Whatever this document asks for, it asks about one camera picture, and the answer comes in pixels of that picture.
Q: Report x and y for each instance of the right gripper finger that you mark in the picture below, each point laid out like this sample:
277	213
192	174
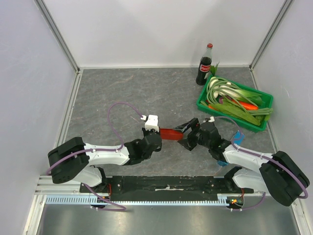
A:
188	143
193	123

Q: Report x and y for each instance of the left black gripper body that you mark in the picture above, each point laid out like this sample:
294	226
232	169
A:
146	132

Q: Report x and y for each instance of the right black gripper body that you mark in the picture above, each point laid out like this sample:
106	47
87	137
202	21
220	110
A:
191	134

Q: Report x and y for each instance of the red paper box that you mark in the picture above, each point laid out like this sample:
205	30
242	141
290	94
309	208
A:
170	134

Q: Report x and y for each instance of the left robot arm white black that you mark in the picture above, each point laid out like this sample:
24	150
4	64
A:
75	160

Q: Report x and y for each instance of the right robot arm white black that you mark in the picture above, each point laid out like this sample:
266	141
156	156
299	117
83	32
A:
274	174

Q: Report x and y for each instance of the blue rectangular box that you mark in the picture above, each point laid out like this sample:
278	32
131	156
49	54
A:
237	139

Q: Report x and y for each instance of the leek with green leaves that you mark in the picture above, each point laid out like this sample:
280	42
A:
218	86

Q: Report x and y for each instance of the orange carrot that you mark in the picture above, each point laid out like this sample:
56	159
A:
245	105

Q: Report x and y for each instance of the cola glass bottle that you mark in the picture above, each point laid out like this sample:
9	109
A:
204	66

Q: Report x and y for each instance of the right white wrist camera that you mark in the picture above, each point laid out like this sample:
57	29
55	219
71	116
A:
209	119

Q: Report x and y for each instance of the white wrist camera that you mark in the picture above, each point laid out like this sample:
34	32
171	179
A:
209	119
151	122

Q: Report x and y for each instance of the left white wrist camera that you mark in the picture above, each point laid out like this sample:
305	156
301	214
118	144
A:
151	122

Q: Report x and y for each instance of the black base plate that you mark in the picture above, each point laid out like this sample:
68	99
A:
168	188

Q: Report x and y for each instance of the light blue slotted cable duct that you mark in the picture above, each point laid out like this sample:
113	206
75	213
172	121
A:
93	200

